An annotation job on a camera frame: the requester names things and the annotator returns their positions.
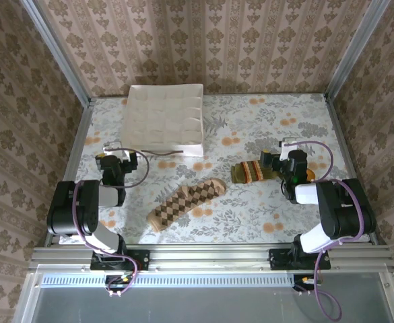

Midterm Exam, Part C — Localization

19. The green striped sock orange toe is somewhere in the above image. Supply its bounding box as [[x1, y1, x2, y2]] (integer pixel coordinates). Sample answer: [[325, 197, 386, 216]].
[[230, 160, 316, 184]]

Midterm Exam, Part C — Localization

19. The brown argyle sock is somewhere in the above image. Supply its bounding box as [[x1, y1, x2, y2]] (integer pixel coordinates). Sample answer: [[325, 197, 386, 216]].
[[146, 177, 227, 233]]

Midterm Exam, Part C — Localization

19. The floral patterned table cover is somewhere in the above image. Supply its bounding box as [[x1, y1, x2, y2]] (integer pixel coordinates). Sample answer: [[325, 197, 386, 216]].
[[59, 93, 372, 245]]

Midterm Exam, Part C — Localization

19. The white divided organizer box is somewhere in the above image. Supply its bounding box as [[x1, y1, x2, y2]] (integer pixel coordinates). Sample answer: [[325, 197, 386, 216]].
[[121, 83, 205, 157]]

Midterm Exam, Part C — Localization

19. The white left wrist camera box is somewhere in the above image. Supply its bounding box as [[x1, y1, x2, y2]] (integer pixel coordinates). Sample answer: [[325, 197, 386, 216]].
[[102, 141, 133, 159]]

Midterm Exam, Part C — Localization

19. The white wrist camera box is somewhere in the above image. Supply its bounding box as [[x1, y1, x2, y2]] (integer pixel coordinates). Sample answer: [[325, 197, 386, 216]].
[[279, 137, 316, 161], [102, 141, 133, 159]]

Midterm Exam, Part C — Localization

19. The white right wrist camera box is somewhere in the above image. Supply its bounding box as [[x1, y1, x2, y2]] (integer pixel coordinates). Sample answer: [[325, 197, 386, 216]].
[[279, 137, 316, 161]]

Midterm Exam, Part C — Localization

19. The brown box handle strap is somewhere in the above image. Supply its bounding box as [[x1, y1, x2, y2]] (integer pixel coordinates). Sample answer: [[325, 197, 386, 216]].
[[141, 149, 184, 156]]

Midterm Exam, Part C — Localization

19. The aluminium side rail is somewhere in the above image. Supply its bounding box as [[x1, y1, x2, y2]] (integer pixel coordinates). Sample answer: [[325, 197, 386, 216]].
[[43, 99, 94, 247], [323, 94, 380, 245]]

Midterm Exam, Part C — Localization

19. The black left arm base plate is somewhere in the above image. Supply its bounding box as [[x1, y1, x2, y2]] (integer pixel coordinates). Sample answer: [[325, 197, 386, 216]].
[[90, 249, 150, 271]]

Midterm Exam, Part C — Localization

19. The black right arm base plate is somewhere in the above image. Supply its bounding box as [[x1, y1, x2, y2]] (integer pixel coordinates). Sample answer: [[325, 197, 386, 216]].
[[268, 248, 331, 271]]

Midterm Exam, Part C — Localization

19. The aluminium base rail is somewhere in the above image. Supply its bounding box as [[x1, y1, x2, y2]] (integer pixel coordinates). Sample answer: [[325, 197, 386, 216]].
[[28, 244, 394, 273]]

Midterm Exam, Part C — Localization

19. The black cable junction bracket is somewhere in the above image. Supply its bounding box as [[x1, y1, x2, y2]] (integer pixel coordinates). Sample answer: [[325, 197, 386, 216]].
[[292, 274, 323, 293], [104, 274, 134, 293]]

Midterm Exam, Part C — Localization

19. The aluminium corner post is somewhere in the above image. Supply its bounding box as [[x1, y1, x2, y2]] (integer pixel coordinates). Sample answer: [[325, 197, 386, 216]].
[[323, 0, 391, 102], [20, 0, 94, 107]]

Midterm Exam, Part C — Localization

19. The white slotted cable duct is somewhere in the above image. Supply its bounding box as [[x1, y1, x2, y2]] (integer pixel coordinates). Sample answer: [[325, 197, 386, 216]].
[[40, 273, 296, 289]]

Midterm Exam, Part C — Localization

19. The grey lower enclosure panel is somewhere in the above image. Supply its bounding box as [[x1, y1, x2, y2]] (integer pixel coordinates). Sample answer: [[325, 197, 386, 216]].
[[14, 264, 394, 323]]

